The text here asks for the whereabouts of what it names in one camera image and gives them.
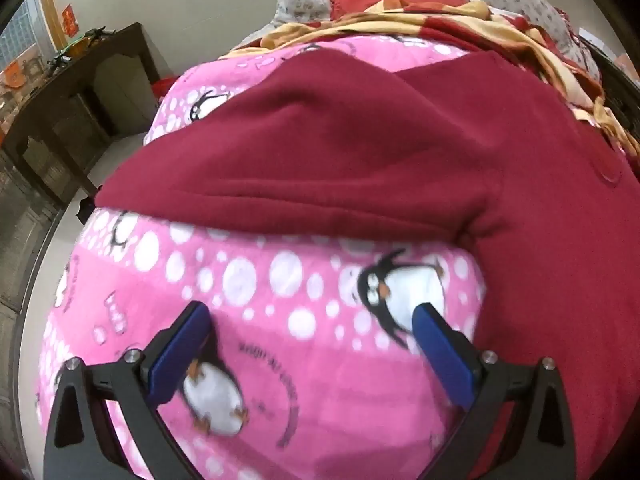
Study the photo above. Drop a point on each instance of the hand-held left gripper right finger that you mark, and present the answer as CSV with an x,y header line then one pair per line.
x,y
442,355

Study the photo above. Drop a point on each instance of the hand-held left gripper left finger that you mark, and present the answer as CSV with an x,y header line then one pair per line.
x,y
182,355

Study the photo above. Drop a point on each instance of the maroon fleece garment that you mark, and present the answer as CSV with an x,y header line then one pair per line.
x,y
350,150

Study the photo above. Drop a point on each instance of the pink penguin print blanket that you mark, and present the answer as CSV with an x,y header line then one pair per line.
x,y
280,360

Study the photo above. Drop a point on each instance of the red cloth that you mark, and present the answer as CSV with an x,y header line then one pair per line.
x,y
161,89

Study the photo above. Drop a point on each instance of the dark wooden table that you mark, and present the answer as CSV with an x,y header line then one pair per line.
x,y
65,75

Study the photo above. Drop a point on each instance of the dark woven chair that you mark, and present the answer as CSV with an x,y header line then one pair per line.
x,y
620,90

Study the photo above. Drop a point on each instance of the yellow and red patterned blanket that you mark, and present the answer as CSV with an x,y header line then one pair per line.
x,y
530,40

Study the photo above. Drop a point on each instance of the black tool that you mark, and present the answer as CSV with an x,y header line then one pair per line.
x,y
75,45

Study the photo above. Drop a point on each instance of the red wall poster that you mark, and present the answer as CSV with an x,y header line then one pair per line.
x,y
71,20

